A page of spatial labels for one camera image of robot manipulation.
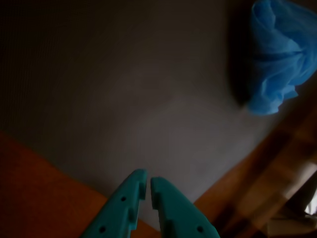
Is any grey mat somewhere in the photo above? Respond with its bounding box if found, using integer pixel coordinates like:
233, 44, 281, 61
0, 0, 317, 232

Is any blue disposable bouffant cap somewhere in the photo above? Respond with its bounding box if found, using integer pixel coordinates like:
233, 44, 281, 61
246, 0, 317, 116

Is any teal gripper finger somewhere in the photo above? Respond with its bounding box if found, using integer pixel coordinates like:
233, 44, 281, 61
150, 176, 221, 238
81, 169, 149, 238

